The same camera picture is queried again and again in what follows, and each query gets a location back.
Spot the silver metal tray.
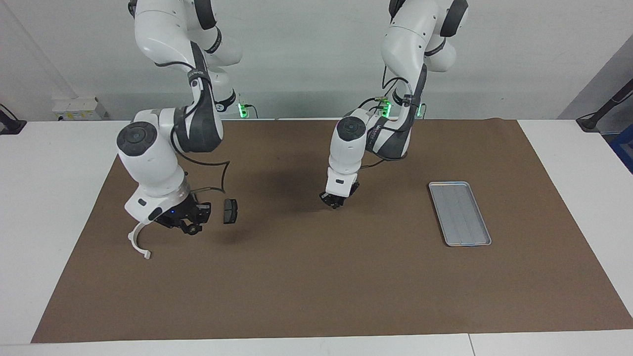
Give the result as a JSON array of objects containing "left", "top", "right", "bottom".
[{"left": 428, "top": 181, "right": 493, "bottom": 247}]

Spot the brown table mat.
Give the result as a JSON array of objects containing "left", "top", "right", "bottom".
[{"left": 31, "top": 118, "right": 633, "bottom": 344}]

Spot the white cardboard box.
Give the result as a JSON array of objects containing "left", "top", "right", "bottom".
[{"left": 52, "top": 96, "right": 108, "bottom": 122}]

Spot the blue crate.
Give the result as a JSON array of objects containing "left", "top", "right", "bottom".
[{"left": 609, "top": 124, "right": 633, "bottom": 174}]

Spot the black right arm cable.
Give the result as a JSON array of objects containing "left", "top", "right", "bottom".
[{"left": 171, "top": 62, "right": 233, "bottom": 194}]

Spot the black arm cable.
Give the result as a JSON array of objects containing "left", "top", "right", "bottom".
[
  {"left": 359, "top": 67, "right": 428, "bottom": 171},
  {"left": 171, "top": 62, "right": 233, "bottom": 194}
]

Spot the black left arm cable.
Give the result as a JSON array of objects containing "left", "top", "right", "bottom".
[{"left": 359, "top": 67, "right": 428, "bottom": 171}]

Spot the white semicircular bracket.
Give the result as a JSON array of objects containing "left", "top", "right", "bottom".
[{"left": 128, "top": 222, "right": 151, "bottom": 260}]

